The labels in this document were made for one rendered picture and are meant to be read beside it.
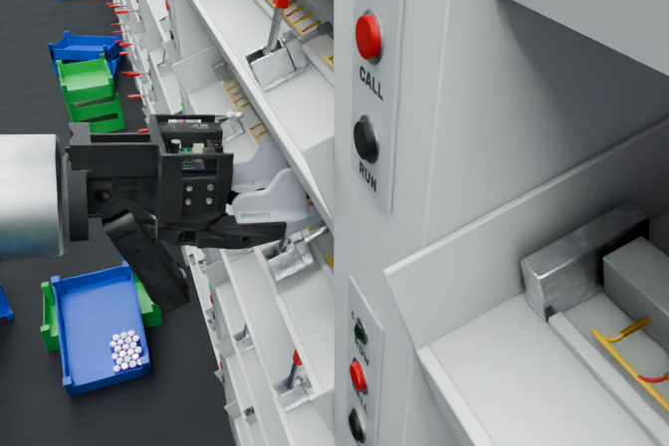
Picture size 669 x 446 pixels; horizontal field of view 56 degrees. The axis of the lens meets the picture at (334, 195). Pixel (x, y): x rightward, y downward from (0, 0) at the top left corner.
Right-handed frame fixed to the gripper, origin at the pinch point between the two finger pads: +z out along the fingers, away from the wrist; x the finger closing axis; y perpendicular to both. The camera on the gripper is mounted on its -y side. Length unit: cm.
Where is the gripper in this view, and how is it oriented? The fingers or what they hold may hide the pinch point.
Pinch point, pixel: (313, 205)
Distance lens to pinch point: 55.4
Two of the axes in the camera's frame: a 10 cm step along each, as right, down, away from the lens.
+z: 9.2, -0.4, 3.9
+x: -3.5, -5.2, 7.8
